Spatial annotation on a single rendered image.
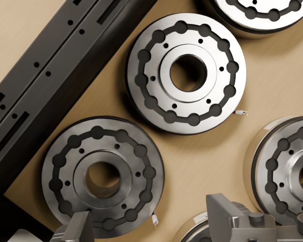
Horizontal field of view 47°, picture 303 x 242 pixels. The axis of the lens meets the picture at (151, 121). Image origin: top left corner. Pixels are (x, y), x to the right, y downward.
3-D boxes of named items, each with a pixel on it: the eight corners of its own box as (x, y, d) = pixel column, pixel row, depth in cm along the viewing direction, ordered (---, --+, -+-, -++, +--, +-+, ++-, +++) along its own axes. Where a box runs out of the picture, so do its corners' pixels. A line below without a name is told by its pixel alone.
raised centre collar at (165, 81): (193, 114, 29) (194, 115, 28) (145, 79, 29) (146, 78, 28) (227, 68, 29) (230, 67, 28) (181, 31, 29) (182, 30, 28)
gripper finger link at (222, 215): (234, 276, 13) (209, 237, 16) (252, 273, 13) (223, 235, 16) (228, 217, 13) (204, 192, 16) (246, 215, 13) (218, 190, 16)
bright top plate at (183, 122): (197, 157, 30) (199, 158, 29) (102, 86, 29) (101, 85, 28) (267, 63, 30) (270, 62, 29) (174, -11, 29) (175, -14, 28)
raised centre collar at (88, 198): (107, 219, 29) (107, 222, 28) (60, 184, 28) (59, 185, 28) (145, 173, 29) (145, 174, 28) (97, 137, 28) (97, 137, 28)
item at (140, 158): (113, 259, 29) (113, 262, 29) (17, 188, 29) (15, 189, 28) (186, 166, 30) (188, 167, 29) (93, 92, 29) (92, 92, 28)
